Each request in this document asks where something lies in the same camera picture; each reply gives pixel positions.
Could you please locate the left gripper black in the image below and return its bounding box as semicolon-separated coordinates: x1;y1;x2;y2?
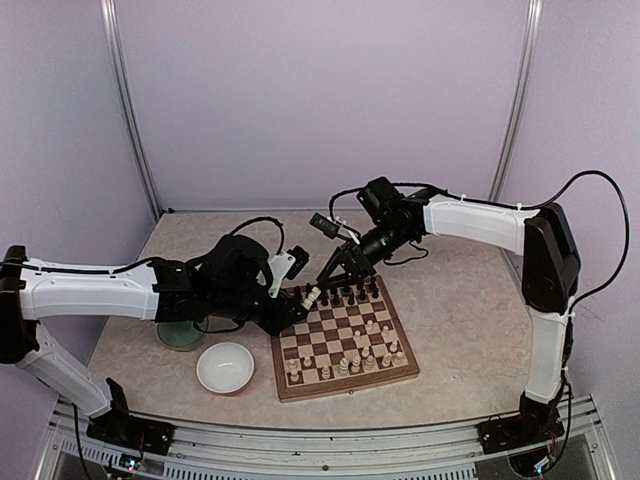
209;285;308;337

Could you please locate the white chess piece top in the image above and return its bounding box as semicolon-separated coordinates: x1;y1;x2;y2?
288;359;300;385

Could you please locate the white ceramic bowl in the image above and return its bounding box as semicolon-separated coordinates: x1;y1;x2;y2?
196;342;255;395

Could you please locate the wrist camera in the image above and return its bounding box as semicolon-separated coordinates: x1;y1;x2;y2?
309;212;361;245
268;245;309;298

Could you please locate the front aluminium rail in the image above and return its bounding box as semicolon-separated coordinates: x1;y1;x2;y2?
34;397;616;480

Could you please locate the black chess pieces row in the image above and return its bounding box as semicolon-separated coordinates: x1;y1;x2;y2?
312;276;385;310

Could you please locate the right aluminium frame post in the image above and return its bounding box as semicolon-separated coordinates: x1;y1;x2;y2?
488;0;544;201

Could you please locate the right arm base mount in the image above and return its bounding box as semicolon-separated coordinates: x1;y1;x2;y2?
477;415;565;454

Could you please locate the wooden chess board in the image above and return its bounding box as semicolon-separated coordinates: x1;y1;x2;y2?
271;275;420;403

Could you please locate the left aluminium frame post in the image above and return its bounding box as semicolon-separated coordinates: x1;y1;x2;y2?
100;0;163;221

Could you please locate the aluminium frame post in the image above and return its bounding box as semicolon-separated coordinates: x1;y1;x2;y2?
100;0;163;221
488;0;544;201

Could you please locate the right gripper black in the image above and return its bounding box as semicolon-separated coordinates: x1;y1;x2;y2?
317;220;414;290

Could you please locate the green glass bowl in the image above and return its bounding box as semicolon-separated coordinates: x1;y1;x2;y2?
156;321;205;352

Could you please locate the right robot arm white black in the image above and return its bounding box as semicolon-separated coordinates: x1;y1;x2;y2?
316;177;583;444

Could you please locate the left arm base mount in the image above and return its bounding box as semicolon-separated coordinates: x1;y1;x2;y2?
86;417;175;456

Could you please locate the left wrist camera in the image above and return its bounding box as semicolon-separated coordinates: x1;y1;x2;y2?
268;245;309;298

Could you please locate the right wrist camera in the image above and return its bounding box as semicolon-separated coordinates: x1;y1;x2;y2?
309;212;361;245

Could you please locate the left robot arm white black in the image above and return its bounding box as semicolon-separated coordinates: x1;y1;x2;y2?
1;234;309;445

